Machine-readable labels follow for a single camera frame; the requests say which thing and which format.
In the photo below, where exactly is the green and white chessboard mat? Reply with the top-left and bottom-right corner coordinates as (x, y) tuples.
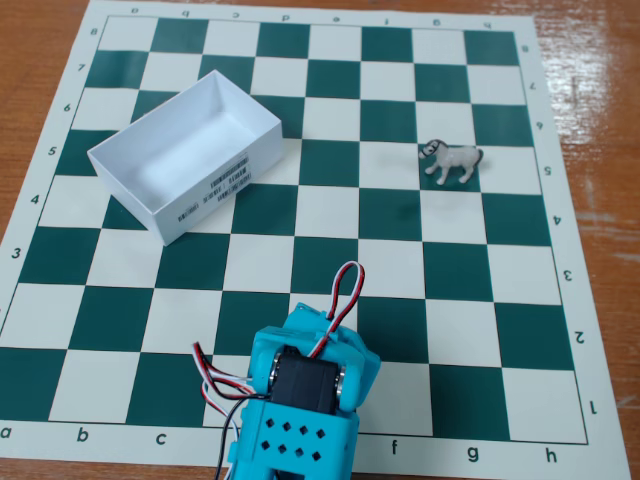
(0, 0), (634, 480)

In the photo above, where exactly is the white cardboard box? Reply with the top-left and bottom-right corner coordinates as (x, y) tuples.
(87, 69), (285, 247)

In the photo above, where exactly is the red white black servo cable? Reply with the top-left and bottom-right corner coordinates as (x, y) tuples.
(192, 341), (257, 480)

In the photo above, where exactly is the red white black looped cable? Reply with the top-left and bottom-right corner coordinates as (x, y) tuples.
(308, 261), (366, 359)

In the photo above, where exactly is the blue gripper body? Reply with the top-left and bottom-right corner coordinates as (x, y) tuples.
(285, 302), (382, 406)

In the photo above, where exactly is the white toy horse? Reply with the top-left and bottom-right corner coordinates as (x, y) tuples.
(418, 138), (485, 188)

